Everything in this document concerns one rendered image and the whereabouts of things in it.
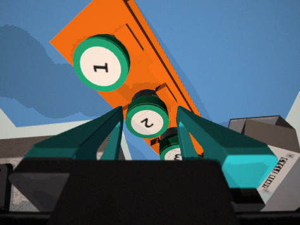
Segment blue bench mat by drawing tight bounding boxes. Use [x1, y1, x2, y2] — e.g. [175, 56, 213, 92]
[0, 0, 300, 128]

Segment green screw cap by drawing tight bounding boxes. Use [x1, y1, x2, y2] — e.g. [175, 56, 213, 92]
[159, 134, 182, 160]
[125, 95, 169, 138]
[73, 34, 130, 92]

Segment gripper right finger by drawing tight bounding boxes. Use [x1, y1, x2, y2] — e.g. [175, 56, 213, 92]
[176, 106, 278, 190]

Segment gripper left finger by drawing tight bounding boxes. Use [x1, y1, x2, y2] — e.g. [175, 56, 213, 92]
[23, 106, 123, 160]

